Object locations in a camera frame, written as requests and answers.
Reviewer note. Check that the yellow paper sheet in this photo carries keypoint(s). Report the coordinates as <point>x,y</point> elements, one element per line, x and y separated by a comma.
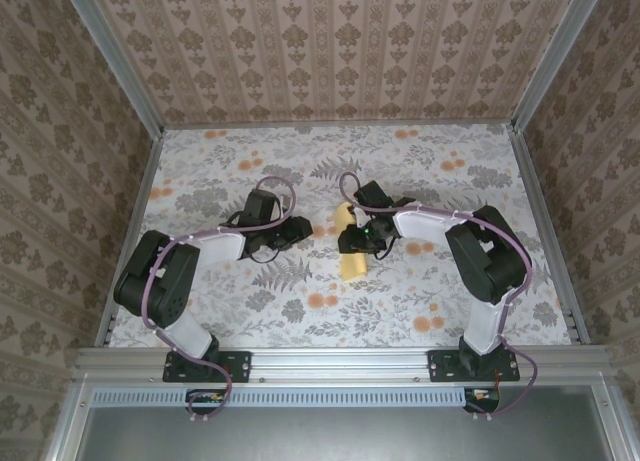
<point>352,268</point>

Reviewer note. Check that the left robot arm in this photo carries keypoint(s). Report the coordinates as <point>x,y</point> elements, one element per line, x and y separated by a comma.
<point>165,281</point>

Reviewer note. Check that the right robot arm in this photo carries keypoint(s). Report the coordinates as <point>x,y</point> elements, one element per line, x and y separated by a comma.
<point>490,261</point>

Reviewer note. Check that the steel sheet panel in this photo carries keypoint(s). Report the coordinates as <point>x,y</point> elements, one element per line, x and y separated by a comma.
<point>350,436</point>

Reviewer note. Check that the floral patterned table cover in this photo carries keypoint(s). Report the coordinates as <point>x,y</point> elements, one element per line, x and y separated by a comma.
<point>300,321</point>

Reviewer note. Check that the small black controller board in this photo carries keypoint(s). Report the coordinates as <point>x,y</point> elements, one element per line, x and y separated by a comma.
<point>482,398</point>
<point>205,398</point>

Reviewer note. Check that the aluminium back rail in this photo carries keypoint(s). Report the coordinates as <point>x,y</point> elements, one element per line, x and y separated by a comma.
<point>350,124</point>

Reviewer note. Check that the aluminium front rail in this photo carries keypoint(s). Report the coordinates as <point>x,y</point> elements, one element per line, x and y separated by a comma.
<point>340,363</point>

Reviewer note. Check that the aluminium side rail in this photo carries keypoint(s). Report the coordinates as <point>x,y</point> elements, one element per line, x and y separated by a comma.
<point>146,181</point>
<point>535,181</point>

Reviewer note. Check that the aluminium frame post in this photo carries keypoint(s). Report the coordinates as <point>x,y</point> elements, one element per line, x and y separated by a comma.
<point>612,426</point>
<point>555,56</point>
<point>113,56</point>
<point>67,426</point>

